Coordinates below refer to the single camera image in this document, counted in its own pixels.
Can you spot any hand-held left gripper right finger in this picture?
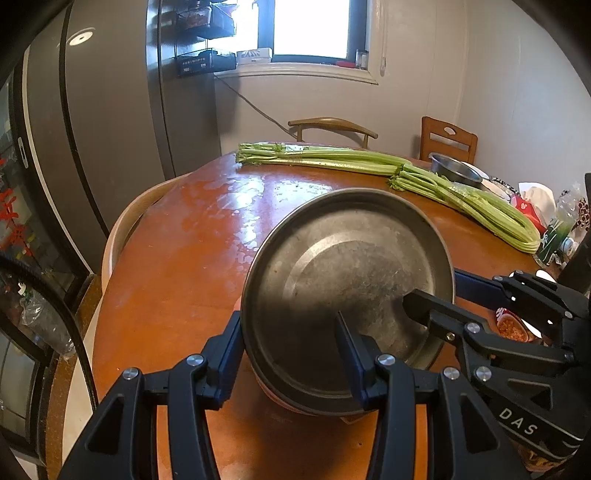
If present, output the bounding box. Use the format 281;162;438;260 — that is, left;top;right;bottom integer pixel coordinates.
335;311;529;480

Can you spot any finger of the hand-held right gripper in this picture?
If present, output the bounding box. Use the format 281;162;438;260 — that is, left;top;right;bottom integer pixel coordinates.
454;270;583;324
403;289;575;377

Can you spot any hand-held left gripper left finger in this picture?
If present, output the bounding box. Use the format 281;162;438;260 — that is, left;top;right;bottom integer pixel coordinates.
58;310;245;480

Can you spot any red patterned bowl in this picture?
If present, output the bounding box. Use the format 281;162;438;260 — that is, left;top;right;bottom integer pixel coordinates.
495;308;536;343

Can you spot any pink bear-eared plate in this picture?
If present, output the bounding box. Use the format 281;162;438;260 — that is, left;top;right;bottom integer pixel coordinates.
233;298;365;418

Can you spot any steel plate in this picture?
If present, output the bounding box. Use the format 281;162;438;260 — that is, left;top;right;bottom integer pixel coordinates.
241;188;458;414

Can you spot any thick celery bunch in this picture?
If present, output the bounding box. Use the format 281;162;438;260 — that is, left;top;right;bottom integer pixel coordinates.
387;165;541;254

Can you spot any clear bottle with green label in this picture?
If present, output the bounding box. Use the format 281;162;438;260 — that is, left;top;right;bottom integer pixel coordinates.
534;185;583;267

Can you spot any red tissue pack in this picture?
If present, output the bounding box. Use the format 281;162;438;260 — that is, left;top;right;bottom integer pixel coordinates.
508;182;557;234

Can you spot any black thermos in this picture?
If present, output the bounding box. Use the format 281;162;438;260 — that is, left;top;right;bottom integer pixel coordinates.
556;173;591;296

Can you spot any steel pot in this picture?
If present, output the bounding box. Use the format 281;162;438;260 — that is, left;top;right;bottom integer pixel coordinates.
428;153;489;189

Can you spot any orange wooden chair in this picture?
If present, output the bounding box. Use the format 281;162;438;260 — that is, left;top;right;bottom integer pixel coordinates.
420;116;478;164

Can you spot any beige chair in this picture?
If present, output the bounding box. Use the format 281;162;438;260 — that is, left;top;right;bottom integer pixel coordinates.
102;178;185;296

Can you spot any long celery bunch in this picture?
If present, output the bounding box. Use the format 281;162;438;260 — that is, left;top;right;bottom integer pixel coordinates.
235;142;411;177

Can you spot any curved-back dark wooden chair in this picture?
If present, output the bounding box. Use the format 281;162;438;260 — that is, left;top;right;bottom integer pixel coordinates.
287;117;378;149

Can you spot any glass door cabinet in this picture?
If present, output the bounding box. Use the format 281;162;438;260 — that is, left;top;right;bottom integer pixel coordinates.
0;60;93;462

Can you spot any grey refrigerator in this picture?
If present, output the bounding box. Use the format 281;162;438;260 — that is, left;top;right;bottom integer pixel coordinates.
23;0;222;278

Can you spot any white cardboard box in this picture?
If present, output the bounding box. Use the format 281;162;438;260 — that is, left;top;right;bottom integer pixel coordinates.
236;47;273;65

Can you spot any window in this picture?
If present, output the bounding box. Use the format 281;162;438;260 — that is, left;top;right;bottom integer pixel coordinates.
256;0;370;63

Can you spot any thin black wall cable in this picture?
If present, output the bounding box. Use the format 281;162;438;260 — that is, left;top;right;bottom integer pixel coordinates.
217;76;296;141

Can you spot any black wire wall rack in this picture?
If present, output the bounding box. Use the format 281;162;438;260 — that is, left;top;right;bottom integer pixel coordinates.
159;0;236;79

